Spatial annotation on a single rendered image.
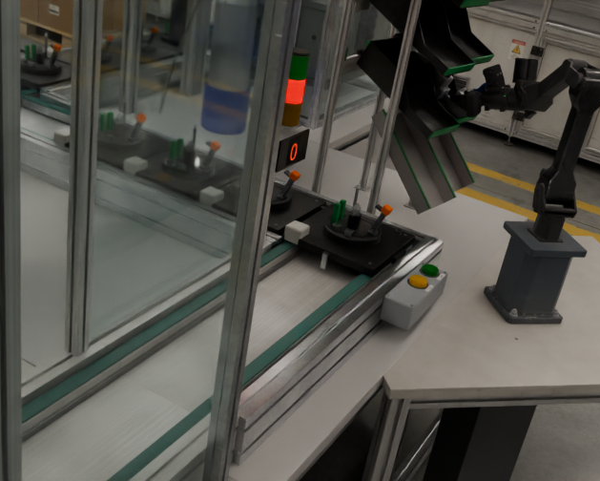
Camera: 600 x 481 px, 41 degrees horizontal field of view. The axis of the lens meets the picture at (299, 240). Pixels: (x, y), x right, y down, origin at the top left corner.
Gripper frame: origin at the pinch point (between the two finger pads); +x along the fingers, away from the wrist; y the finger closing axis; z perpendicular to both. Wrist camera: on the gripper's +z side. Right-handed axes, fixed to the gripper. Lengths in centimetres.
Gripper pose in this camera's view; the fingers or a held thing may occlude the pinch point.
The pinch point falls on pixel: (466, 96)
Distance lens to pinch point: 221.8
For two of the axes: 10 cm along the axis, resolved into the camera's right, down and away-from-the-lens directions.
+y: -5.7, 3.5, -7.5
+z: -0.8, -9.2, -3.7
